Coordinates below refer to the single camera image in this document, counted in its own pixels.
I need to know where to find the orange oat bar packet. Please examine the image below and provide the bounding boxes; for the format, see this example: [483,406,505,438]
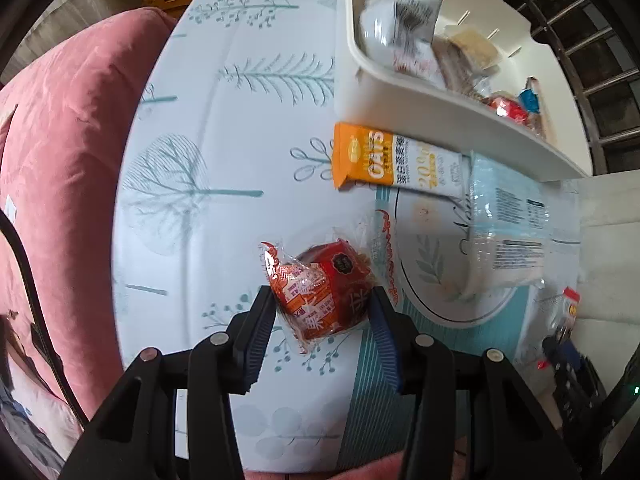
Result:
[332,122,473,201]

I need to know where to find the light patterned cloth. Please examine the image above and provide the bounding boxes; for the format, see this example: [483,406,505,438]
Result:
[0,310,83,480]

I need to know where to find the white plastic storage bin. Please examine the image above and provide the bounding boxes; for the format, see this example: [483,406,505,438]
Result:
[334,0,593,181]

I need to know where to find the white round bun packet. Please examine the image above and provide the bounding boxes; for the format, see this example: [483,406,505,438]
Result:
[359,0,446,61]

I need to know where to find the metal window grille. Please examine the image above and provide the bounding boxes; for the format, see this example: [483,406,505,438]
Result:
[460,0,640,176]

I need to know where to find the large blue white clear pack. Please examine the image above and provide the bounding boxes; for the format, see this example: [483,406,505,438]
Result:
[457,152,583,301]

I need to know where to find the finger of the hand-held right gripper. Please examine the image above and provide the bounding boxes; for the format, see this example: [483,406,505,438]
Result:
[542,332,583,368]

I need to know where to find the white sheet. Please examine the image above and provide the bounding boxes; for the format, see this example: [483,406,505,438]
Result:
[575,170,640,326]

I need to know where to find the black cable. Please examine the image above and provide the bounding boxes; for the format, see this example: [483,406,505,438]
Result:
[0,210,93,426]

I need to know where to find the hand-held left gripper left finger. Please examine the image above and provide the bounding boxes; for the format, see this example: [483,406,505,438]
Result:
[60,285,276,480]

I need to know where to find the brown cake packet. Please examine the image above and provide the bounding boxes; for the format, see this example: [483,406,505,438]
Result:
[432,35,481,96]

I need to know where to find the small clear red-top packet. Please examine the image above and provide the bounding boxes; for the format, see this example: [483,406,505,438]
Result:
[559,286,583,341]

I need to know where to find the teal white printed mat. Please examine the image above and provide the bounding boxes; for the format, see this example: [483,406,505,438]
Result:
[340,195,556,471]

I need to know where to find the beige pastry packet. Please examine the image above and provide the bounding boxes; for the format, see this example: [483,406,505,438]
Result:
[445,27,503,73]

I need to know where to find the small blue candy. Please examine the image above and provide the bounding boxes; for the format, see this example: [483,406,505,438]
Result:
[517,87,541,113]

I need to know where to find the red cake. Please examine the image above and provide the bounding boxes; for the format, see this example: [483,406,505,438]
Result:
[487,94,528,123]
[257,240,373,356]

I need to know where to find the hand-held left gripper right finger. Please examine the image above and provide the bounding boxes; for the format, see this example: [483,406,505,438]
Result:
[367,285,584,480]

